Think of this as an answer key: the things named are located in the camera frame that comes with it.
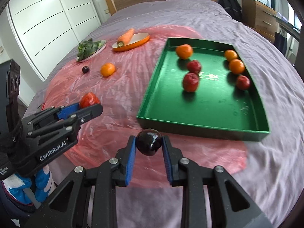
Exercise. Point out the black backpack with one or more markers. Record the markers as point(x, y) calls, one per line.
point(229, 7)

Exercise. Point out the green tray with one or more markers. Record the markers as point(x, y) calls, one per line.
point(213, 109)

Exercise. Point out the green bok choy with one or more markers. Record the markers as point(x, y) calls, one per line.
point(87, 48)

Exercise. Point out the dark shopping bag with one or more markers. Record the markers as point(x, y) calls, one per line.
point(280, 42)

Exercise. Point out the carrot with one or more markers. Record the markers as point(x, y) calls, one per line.
point(125, 38)

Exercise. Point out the bed with purple sheet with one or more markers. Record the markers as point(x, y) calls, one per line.
point(273, 159)

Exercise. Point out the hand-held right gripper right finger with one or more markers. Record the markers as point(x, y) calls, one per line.
point(167, 163)

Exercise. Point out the dark plum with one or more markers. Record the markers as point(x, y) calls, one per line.
point(85, 69)
point(149, 142)

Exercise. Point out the wooden dresser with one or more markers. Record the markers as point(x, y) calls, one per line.
point(258, 16)

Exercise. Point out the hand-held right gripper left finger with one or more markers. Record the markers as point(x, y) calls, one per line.
point(130, 161)

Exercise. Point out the glass desk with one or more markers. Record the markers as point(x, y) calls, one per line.
point(288, 28)

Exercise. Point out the white wardrobe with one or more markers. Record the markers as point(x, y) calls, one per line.
point(47, 16)

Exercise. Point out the person's left forearm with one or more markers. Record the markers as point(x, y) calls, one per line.
point(14, 209)

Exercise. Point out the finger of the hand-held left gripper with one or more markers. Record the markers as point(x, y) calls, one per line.
point(90, 112)
point(67, 111)

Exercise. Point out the orange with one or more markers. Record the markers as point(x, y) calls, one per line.
point(230, 54)
point(184, 51)
point(107, 69)
point(236, 67)

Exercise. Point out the pink plastic sheet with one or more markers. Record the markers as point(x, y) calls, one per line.
point(114, 95)

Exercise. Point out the person's left hand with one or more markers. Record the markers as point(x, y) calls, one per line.
point(42, 185)

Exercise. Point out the white plate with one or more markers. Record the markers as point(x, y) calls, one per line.
point(101, 47)

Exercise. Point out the orange dish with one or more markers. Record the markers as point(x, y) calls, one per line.
point(140, 40)

